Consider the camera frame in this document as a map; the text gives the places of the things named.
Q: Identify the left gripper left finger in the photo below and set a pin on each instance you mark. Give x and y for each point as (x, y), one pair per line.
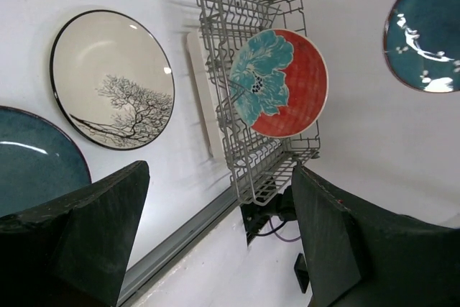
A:
(74, 250)

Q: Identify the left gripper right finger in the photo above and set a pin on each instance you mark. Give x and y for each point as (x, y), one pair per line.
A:
(359, 254)

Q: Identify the red teal floral plate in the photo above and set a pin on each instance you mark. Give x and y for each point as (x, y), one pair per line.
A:
(279, 83)

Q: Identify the dark teal plate top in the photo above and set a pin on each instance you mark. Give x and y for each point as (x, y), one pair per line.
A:
(421, 44)

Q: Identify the dark teal plate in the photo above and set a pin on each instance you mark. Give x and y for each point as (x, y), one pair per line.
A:
(421, 44)
(39, 161)

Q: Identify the white tray under rack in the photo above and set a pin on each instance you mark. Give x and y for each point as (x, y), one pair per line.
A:
(206, 92)

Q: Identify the dark teal plate left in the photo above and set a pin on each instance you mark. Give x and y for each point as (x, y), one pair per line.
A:
(39, 161)

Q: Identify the patterned plate under stack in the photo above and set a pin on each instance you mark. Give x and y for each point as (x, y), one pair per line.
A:
(112, 80)

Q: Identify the aluminium mounting rail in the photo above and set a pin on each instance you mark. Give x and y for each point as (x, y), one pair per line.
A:
(153, 266)

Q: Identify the grey wire dish rack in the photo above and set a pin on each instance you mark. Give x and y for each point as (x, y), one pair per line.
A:
(260, 166)

